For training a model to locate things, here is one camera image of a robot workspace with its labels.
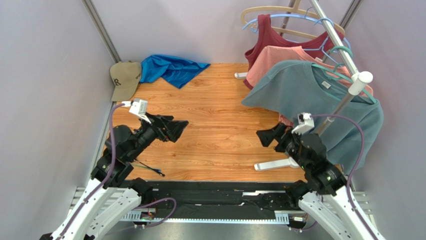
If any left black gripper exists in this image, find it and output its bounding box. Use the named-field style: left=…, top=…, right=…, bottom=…
left=127, top=111, right=189, bottom=161

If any blue cloth napkin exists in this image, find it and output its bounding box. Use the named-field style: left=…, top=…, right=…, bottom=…
left=139, top=54, right=211, bottom=89

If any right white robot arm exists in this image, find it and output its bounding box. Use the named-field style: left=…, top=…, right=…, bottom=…
left=256, top=123, right=384, bottom=240

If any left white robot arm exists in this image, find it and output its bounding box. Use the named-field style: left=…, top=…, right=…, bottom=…
left=41, top=113, right=189, bottom=240

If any black fork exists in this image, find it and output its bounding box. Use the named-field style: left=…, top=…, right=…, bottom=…
left=131, top=160, right=166, bottom=177

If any teal t-shirt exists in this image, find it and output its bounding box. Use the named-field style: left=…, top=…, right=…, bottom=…
left=241, top=60, right=384, bottom=174

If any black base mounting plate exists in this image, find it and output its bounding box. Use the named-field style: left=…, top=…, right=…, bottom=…
left=118, top=179, right=302, bottom=217

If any beige baseball cap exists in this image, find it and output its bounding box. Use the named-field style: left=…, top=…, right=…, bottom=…
left=109, top=61, right=142, bottom=102

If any salmon pink t-shirt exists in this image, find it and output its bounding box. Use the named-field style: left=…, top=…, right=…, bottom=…
left=245, top=45, right=374, bottom=127

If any teal green hanger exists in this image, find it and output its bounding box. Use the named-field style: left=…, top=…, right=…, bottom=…
left=311, top=63, right=377, bottom=104

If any maroon tank top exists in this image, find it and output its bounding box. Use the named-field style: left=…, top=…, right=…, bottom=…
left=243, top=14, right=335, bottom=90

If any metal clothes rack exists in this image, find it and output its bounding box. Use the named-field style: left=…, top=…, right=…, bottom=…
left=233, top=0, right=374, bottom=172

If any light blue hanger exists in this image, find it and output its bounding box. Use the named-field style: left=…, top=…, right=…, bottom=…
left=243, top=13, right=334, bottom=66

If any beige wooden hanger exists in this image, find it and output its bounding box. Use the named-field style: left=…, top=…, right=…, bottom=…
left=240, top=0, right=346, bottom=42

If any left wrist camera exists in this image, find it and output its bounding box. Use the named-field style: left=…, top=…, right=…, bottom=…
left=121, top=98, right=151, bottom=124

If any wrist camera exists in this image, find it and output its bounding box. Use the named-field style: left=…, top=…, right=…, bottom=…
left=121, top=98, right=151, bottom=124
left=291, top=112, right=315, bottom=135

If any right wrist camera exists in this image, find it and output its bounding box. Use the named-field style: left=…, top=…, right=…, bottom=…
left=291, top=112, right=315, bottom=135

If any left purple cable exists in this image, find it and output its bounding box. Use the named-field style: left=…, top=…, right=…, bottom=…
left=54, top=102, right=178, bottom=240

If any aluminium frame rail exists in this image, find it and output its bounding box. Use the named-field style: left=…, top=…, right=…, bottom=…
left=68, top=186, right=379, bottom=231

